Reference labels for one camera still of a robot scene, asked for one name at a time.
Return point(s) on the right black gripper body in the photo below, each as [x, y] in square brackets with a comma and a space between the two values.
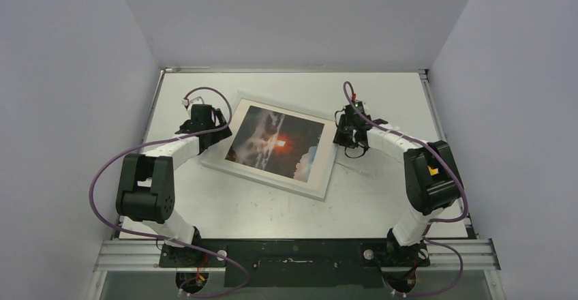
[345, 134]

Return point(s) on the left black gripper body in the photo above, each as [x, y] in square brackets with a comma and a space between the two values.
[219, 134]

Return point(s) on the white picture frame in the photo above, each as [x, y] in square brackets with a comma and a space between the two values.
[318, 181]

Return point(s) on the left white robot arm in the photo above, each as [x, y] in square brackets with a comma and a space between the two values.
[146, 191]

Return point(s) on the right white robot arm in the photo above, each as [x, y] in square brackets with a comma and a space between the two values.
[430, 176]

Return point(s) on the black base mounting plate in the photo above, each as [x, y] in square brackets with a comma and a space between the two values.
[297, 262]

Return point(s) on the sunset photo in frame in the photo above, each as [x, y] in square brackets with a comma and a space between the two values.
[277, 143]

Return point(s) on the yellow handled screwdriver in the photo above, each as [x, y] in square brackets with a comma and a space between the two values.
[433, 171]

